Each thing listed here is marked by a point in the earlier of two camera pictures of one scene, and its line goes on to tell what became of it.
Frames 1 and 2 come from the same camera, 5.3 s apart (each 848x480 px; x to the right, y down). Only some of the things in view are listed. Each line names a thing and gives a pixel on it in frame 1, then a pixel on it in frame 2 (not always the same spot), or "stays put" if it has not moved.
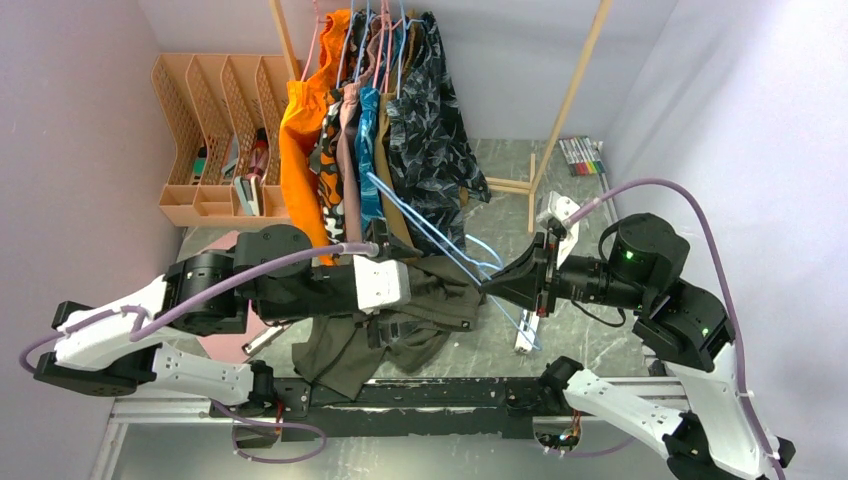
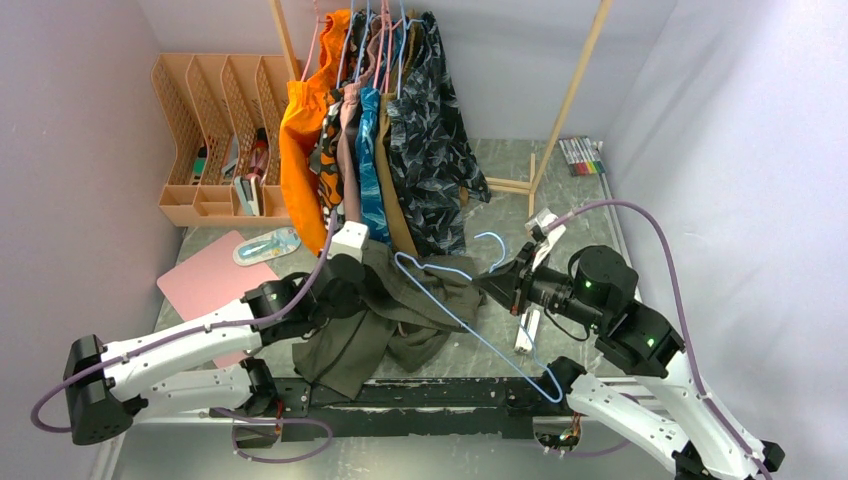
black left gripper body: x=379 y=231 -> x=325 y=312
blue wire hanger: x=460 y=249 -> x=557 y=393
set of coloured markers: x=583 y=156 stays put
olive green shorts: x=341 y=352 stays put
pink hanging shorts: x=346 y=138 stays put
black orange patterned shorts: x=325 y=155 stays put
